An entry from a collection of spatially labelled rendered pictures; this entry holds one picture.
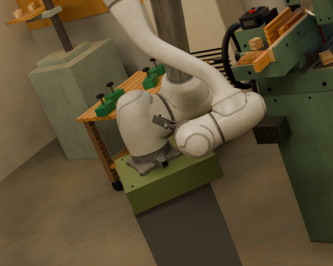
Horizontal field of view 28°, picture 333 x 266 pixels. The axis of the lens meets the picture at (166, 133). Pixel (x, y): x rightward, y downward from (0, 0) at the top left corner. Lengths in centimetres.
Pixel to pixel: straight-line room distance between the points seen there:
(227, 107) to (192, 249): 74
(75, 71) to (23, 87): 99
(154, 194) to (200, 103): 38
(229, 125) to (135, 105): 51
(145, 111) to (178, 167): 23
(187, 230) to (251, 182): 116
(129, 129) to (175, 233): 43
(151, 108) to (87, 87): 216
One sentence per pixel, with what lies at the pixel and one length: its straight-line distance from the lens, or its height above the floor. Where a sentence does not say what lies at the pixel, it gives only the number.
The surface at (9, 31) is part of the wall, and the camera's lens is 537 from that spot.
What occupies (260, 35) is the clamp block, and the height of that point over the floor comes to 93.
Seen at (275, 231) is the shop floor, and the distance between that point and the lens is 312.
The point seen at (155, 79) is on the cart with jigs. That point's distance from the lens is 393.
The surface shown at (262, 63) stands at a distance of 236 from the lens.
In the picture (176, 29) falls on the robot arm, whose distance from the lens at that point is 224.
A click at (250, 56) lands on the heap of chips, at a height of 92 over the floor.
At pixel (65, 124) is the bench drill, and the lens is 475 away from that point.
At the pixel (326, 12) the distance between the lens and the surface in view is 240.
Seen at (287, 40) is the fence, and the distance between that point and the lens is 245.
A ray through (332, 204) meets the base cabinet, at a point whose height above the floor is 20.
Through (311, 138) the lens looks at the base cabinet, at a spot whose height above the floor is 51.
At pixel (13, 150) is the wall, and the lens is 525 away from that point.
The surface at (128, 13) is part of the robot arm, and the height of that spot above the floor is 130.
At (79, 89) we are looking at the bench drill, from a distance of 447.
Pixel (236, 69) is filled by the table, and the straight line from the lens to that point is 249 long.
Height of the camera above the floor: 165
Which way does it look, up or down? 21 degrees down
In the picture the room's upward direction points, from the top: 22 degrees counter-clockwise
